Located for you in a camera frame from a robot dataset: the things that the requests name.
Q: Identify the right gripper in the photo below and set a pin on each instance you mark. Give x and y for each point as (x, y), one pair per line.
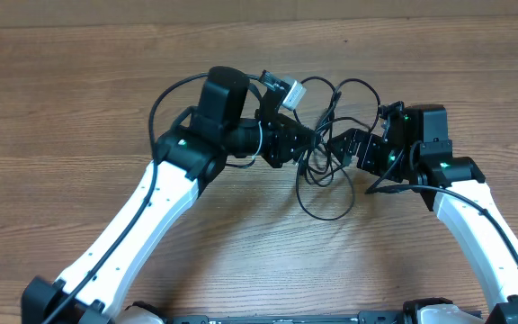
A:
(367, 142)

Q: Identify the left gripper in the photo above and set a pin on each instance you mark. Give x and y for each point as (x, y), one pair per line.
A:
(281, 148)

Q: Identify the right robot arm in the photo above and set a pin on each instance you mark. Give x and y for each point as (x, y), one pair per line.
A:
(415, 153)

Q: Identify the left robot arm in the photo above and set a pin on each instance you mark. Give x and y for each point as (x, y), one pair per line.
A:
(237, 115)

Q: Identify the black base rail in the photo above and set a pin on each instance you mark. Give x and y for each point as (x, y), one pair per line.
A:
(142, 313)

